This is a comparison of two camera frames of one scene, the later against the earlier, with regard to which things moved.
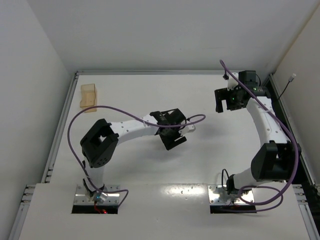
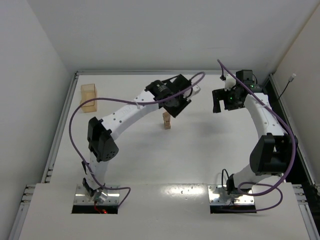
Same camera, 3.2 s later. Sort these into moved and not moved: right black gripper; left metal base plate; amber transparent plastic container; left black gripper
Moved: left black gripper
Not moved: left metal base plate; right black gripper; amber transparent plastic container
